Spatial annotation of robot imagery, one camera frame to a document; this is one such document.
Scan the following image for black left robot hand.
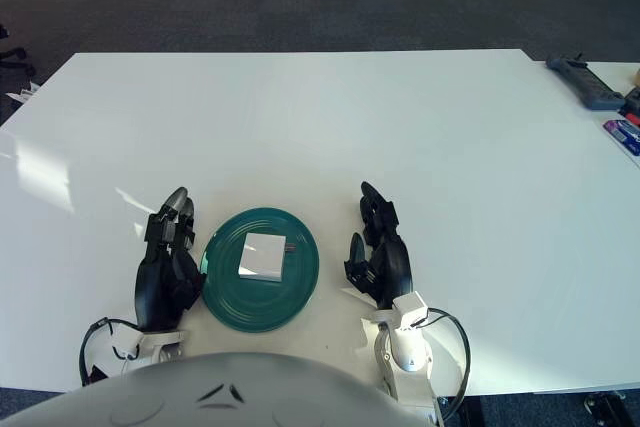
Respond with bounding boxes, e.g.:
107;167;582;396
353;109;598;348
134;186;207;333

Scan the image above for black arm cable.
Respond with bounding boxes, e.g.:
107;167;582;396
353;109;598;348
78;316;136;388
424;307;472;427

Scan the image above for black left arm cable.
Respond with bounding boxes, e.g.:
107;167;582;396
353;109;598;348
78;316;136;388

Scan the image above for white charger block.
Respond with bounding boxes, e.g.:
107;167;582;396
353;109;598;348
238;233;299;282

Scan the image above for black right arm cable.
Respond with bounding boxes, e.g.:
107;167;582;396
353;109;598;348
424;307;472;427

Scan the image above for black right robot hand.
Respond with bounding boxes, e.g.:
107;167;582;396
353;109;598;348
342;180;414;311

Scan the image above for green round plate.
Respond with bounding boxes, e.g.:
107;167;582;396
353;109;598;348
198;206;321;333

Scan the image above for dark grey power strip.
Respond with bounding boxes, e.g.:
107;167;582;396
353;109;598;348
545;52;626;110

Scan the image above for black table leg frame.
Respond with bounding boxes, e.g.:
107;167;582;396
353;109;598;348
439;394;481;427
582;389;640;427

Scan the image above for white papers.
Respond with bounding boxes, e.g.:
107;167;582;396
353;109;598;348
5;81;41;103

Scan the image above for blue tissue packet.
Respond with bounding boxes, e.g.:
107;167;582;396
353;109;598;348
602;119;640;157

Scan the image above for grey robot torso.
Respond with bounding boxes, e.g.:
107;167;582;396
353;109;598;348
0;351;436;427

